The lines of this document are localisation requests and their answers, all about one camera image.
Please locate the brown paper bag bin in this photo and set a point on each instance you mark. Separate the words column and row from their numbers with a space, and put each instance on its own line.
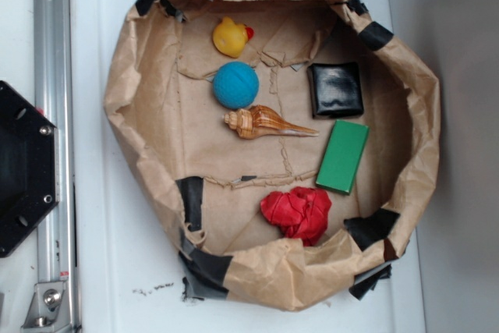
column 206, row 184

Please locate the green rectangular box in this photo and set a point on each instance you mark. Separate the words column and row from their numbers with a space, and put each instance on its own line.
column 342, row 156

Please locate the aluminium extrusion rail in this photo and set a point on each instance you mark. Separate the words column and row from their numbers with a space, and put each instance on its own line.
column 56, row 234

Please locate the metal corner bracket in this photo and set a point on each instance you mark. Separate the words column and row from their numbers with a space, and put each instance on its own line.
column 49, row 309

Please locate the black box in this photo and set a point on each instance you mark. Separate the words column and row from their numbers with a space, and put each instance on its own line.
column 335, row 90

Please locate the brown spiral seashell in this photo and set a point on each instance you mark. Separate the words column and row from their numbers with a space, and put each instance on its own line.
column 260, row 120

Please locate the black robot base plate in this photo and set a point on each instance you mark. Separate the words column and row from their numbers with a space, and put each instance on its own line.
column 28, row 168

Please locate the yellow rubber duck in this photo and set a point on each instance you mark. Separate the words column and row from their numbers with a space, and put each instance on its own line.
column 230, row 37

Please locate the red crumpled paper ball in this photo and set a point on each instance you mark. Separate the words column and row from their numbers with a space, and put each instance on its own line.
column 301, row 213

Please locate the blue textured ball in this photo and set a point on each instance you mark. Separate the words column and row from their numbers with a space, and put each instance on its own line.
column 235, row 85

